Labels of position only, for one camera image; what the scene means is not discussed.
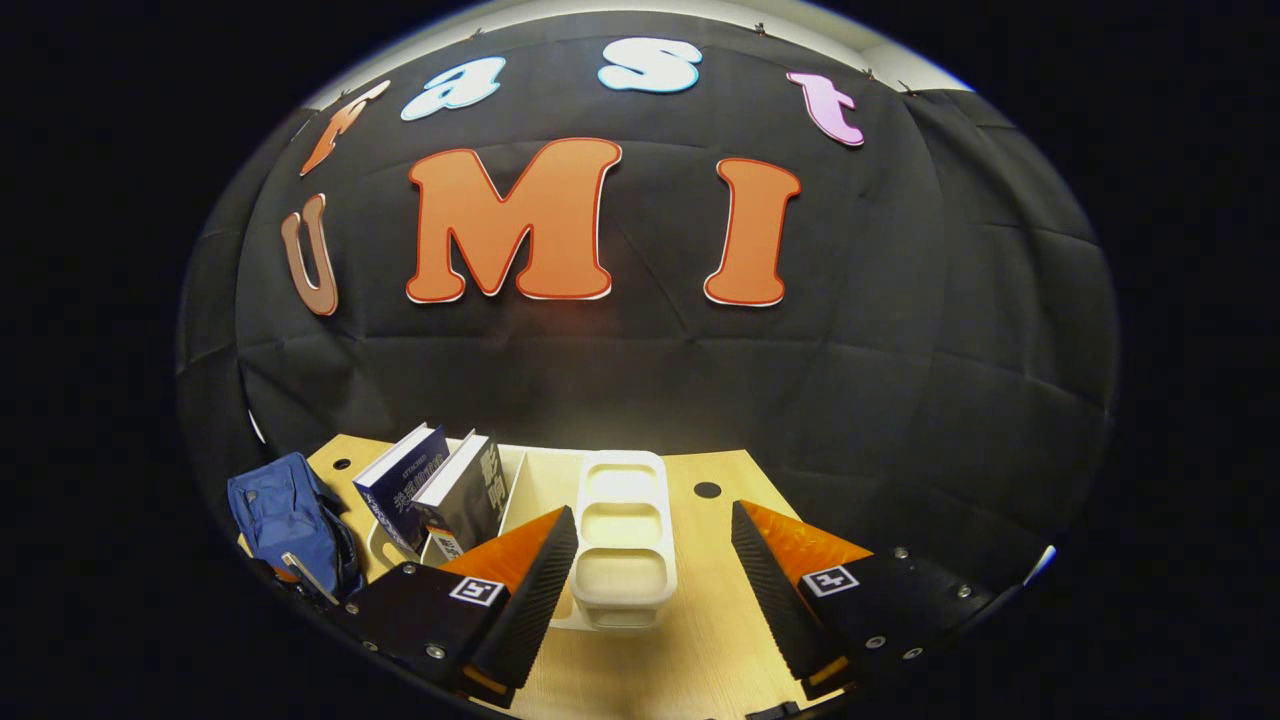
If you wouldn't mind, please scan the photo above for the black book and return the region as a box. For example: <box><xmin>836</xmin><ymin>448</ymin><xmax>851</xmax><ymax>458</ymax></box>
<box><xmin>412</xmin><ymin>430</ymin><xmax>506</xmax><ymax>561</ymax></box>

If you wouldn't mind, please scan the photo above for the blue schoolbag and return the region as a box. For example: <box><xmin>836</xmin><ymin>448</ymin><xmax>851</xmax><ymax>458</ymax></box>
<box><xmin>227</xmin><ymin>452</ymin><xmax>366</xmax><ymax>606</ymax></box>

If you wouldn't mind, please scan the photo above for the white bookshelf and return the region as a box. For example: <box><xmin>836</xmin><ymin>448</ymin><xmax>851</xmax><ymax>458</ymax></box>
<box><xmin>368</xmin><ymin>440</ymin><xmax>679</xmax><ymax>633</ymax></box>

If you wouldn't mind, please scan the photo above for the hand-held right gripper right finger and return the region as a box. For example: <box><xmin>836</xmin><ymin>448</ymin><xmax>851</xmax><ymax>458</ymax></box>
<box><xmin>730</xmin><ymin>500</ymin><xmax>1003</xmax><ymax>701</ymax></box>

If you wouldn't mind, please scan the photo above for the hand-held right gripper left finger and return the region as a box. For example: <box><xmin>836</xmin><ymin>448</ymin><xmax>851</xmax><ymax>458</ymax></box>
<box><xmin>343</xmin><ymin>504</ymin><xmax>581</xmax><ymax>709</ymax></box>

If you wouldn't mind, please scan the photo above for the black backdrop cloth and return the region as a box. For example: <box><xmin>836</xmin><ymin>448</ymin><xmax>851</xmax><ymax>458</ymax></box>
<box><xmin>178</xmin><ymin>10</ymin><xmax>1121</xmax><ymax>601</ymax></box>

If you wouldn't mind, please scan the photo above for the blue book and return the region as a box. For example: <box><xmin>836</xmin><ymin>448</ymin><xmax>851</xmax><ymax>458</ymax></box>
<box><xmin>353</xmin><ymin>423</ymin><xmax>451</xmax><ymax>556</ymax></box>

